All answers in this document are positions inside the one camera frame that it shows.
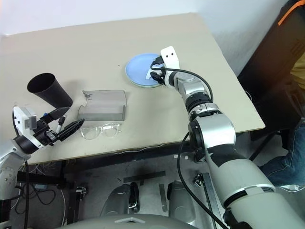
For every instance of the blue capped white marker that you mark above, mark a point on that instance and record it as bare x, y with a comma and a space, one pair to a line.
44, 115

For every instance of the white tissue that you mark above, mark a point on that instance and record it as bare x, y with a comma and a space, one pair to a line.
149, 75

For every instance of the long grey floor strip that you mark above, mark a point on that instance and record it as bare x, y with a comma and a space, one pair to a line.
145, 177

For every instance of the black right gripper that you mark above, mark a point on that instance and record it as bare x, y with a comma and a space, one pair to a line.
162, 76

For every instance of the grey robot left leg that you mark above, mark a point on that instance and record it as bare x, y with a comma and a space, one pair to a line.
116, 200

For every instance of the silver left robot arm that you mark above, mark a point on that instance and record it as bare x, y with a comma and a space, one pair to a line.
7, 176

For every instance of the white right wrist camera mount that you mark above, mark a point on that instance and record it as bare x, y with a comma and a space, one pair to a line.
170, 60

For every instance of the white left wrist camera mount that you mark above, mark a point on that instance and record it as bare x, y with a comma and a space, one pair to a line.
20, 117

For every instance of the grey robot right leg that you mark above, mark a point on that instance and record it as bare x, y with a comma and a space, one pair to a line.
182, 202

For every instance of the grey robot torso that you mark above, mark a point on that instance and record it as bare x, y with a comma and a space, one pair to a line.
128, 221

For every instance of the black capped white marker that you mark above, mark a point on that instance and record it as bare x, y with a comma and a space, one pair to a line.
62, 120

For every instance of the grey glasses case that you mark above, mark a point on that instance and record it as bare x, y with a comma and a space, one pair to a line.
102, 107

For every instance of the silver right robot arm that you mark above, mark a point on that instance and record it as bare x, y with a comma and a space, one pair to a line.
214, 128

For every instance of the light blue plate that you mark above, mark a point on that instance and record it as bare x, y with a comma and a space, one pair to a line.
138, 69

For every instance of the grey metal floor rail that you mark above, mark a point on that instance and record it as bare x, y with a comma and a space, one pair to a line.
209, 190

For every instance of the grey robot leg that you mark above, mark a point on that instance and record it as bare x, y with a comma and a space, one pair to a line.
116, 200
182, 202

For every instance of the short grey floor strip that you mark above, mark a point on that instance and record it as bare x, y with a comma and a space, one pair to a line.
162, 198

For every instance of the black chair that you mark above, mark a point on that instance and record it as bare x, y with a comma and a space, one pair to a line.
267, 71

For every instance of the person in yellow shirt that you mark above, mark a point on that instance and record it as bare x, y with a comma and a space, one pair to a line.
288, 162

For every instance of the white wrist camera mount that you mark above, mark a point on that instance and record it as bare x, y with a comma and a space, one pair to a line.
170, 60
20, 117

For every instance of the clear frame glasses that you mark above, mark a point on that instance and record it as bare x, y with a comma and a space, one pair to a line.
90, 132

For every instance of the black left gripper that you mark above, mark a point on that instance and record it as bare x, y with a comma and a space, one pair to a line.
45, 134

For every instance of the black plastic cup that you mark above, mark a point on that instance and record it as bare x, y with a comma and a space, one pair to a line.
52, 95

